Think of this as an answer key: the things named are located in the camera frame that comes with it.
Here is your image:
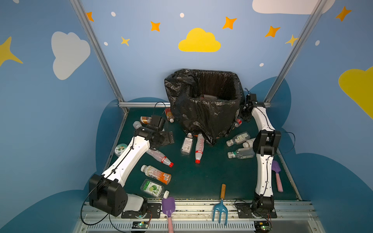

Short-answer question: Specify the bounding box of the white bottle red cap left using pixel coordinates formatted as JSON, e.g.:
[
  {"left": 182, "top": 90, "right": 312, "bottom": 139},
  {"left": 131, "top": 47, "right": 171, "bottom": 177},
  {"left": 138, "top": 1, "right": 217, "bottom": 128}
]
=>
[{"left": 133, "top": 121, "right": 142, "bottom": 129}]

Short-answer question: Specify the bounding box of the blue garden fork wooden handle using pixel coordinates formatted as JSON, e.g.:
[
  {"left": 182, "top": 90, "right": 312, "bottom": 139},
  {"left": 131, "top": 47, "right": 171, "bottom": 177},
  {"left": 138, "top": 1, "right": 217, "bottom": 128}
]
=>
[{"left": 212, "top": 184, "right": 228, "bottom": 226}]

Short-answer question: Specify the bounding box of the red label yellow cap bottle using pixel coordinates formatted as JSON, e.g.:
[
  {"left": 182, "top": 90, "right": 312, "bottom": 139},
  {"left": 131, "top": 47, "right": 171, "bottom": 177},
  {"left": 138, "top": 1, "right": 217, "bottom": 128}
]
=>
[{"left": 235, "top": 118, "right": 242, "bottom": 128}]

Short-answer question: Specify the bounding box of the purple shovel pink handle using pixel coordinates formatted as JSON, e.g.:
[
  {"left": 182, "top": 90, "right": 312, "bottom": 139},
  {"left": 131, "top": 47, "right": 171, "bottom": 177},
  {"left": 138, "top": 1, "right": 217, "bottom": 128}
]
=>
[{"left": 162, "top": 197, "right": 175, "bottom": 233}]

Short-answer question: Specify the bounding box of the green white lidded can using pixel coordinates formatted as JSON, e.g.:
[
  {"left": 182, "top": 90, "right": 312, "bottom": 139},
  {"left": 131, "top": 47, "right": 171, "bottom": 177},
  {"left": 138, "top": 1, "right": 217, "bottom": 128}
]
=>
[{"left": 114, "top": 143, "right": 128, "bottom": 157}]

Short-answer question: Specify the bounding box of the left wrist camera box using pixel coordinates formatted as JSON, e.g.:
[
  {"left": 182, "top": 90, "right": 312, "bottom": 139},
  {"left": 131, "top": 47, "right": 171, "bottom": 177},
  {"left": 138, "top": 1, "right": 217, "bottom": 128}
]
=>
[{"left": 148, "top": 115, "right": 166, "bottom": 131}]

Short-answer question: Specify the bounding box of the brown tea bottle back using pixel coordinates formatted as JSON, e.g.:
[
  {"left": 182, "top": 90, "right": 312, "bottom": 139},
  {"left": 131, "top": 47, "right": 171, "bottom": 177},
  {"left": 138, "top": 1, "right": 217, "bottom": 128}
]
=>
[{"left": 165, "top": 108, "right": 174, "bottom": 123}]

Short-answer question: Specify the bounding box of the clear flat white label bottle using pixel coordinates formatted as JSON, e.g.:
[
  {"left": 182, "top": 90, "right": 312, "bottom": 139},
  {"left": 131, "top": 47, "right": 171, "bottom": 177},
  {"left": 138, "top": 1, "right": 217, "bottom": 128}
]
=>
[{"left": 181, "top": 133, "right": 193, "bottom": 155}]

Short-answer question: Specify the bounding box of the right aluminium frame post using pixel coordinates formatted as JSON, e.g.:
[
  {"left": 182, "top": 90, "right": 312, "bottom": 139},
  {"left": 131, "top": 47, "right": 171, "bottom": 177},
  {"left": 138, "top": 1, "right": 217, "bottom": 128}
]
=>
[{"left": 263, "top": 0, "right": 328, "bottom": 107}]

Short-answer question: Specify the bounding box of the orange juice bottle white cap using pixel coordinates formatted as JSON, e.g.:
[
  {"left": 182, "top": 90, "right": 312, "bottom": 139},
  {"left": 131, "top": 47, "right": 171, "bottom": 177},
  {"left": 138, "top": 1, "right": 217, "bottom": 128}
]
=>
[{"left": 140, "top": 165, "right": 172, "bottom": 185}]

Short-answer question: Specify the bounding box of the brown label bottle lying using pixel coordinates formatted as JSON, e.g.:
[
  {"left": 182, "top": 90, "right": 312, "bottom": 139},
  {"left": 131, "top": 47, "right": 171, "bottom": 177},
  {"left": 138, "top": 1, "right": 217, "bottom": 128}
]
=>
[{"left": 140, "top": 116, "right": 152, "bottom": 124}]

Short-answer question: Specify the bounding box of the white red label bottle upright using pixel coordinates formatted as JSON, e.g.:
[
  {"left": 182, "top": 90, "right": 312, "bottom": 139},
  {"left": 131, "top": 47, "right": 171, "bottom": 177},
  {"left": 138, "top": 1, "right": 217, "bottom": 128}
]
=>
[{"left": 195, "top": 134, "right": 205, "bottom": 164}]

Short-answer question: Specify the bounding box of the aluminium back frame rail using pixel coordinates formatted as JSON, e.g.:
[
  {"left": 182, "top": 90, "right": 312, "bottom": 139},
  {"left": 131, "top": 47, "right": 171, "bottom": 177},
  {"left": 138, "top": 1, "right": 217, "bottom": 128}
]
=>
[{"left": 119, "top": 102, "right": 171, "bottom": 108}]

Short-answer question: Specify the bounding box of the aluminium frame post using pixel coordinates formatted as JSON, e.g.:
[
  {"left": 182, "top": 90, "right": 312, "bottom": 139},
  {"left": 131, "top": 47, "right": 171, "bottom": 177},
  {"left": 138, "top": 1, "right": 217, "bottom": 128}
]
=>
[
  {"left": 263, "top": 0, "right": 328, "bottom": 107},
  {"left": 70, "top": 0, "right": 124, "bottom": 103}
]

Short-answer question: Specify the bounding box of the clear bottle green white label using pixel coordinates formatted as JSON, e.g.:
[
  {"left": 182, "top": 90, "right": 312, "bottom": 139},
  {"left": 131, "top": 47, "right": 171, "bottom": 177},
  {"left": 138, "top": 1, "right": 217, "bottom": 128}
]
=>
[{"left": 226, "top": 132, "right": 251, "bottom": 147}]

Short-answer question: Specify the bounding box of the white orange label bottle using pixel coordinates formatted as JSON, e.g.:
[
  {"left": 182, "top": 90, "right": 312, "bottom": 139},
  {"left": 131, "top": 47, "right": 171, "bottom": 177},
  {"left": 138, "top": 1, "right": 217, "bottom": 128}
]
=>
[{"left": 242, "top": 138, "right": 255, "bottom": 148}]

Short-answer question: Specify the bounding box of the lime label clear bottle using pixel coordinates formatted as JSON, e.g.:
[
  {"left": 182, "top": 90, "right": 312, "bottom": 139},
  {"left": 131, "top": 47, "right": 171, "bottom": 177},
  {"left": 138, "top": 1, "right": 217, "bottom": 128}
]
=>
[{"left": 140, "top": 179, "right": 170, "bottom": 199}]

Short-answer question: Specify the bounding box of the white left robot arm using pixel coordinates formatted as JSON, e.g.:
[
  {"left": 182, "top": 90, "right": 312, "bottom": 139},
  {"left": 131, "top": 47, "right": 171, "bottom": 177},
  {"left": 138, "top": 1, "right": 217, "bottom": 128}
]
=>
[{"left": 87, "top": 127, "right": 174, "bottom": 216}]

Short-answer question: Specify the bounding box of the black bin bag bin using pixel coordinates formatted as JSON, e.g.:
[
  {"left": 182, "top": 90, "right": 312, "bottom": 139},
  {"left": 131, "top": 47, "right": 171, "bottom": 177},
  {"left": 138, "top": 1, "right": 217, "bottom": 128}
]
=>
[{"left": 164, "top": 69, "right": 245, "bottom": 146}]

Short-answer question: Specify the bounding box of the purple spatula pink handle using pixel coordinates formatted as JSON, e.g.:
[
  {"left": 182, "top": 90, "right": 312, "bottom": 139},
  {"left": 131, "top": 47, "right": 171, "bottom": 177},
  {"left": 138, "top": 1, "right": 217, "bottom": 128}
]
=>
[{"left": 272, "top": 160, "right": 284, "bottom": 193}]

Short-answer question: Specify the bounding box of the left aluminium frame post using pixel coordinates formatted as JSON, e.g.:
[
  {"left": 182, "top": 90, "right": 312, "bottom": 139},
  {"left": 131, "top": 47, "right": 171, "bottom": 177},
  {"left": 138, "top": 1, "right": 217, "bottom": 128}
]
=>
[{"left": 70, "top": 0, "right": 124, "bottom": 103}]

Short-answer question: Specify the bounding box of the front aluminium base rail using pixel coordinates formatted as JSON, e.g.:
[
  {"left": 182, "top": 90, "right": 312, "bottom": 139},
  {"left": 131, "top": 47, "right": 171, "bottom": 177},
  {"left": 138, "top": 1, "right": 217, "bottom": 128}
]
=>
[{"left": 73, "top": 200, "right": 325, "bottom": 233}]

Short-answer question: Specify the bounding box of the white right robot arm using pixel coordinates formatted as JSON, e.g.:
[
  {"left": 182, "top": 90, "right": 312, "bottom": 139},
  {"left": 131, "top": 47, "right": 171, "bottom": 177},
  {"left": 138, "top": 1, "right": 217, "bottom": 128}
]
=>
[{"left": 243, "top": 96, "right": 281, "bottom": 212}]

